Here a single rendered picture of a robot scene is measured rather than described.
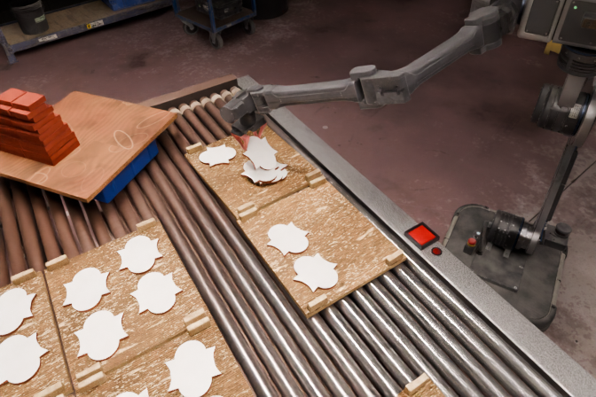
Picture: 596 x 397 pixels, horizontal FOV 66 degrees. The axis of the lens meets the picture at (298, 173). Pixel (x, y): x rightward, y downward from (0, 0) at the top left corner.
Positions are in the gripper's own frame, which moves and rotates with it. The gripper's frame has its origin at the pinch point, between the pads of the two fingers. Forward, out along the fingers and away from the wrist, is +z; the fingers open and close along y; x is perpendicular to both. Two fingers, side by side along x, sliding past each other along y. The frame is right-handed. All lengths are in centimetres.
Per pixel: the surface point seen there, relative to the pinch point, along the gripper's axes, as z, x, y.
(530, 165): 106, -73, 182
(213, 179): 10.5, 7.5, -13.6
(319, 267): 10, -45, -25
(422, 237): 12, -64, 3
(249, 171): 7.7, -3.0, -5.7
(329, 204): 11.2, -33.0, -1.4
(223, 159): 9.4, 10.8, -4.3
